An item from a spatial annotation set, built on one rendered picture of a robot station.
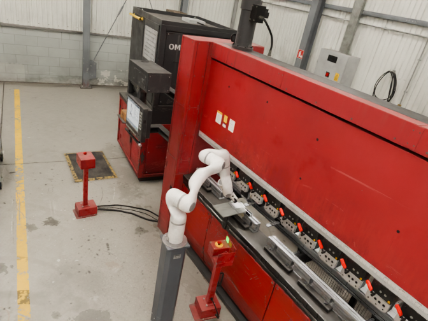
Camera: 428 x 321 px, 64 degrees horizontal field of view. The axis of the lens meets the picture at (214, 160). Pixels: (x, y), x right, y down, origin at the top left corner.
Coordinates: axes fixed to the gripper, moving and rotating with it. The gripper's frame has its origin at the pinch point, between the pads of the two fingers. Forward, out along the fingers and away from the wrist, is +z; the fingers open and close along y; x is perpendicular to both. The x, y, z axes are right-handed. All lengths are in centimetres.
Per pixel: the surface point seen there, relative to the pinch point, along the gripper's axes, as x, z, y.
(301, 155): -51, -51, -50
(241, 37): -96, -94, 55
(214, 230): 31.2, 29.2, 13.0
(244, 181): -16.8, -11.3, -0.1
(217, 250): 41.0, 5.1, -23.4
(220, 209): 15.3, -4.3, 0.9
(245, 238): 16.1, 11.5, -29.5
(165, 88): -23, -77, 99
